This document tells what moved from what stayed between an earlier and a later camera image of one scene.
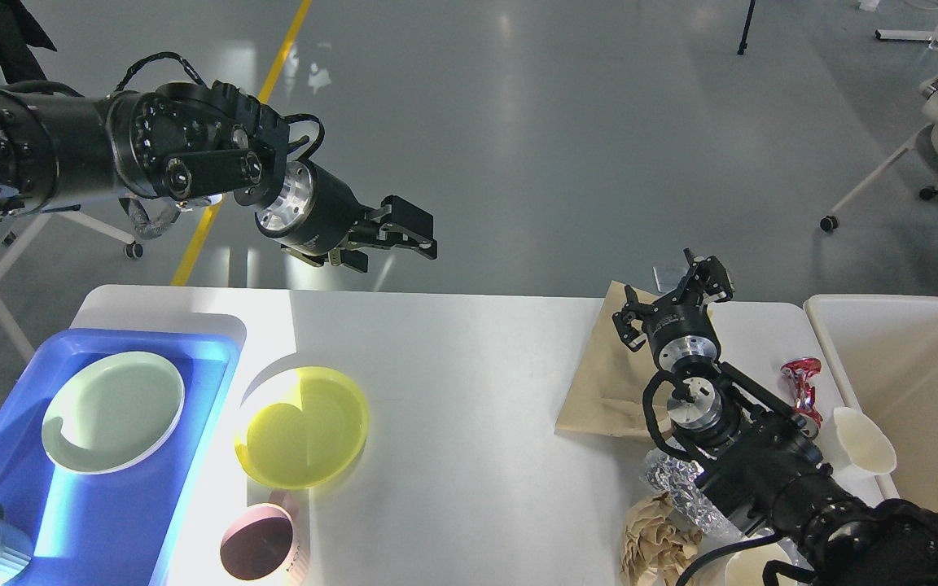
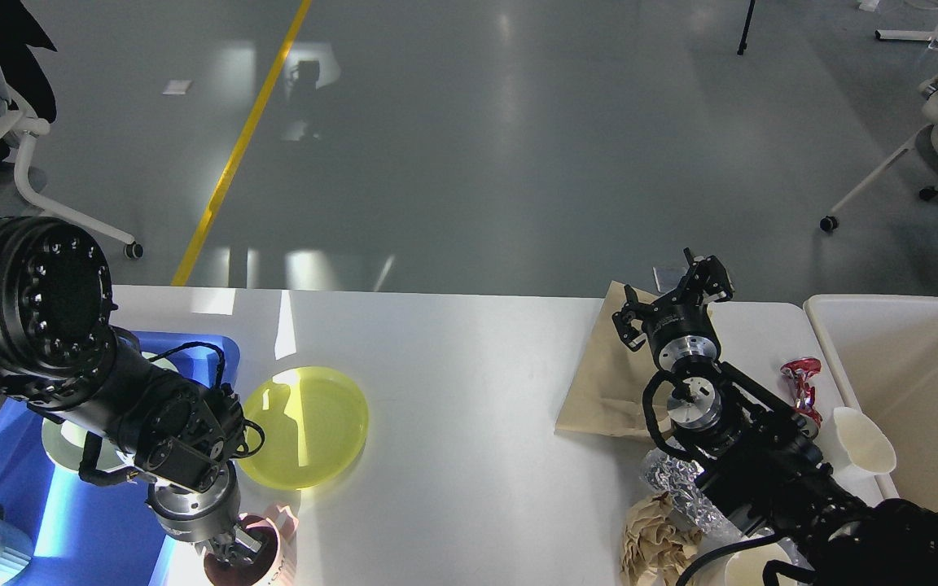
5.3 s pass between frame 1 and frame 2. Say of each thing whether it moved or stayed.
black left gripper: moved
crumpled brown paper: stayed
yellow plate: stayed
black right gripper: stayed
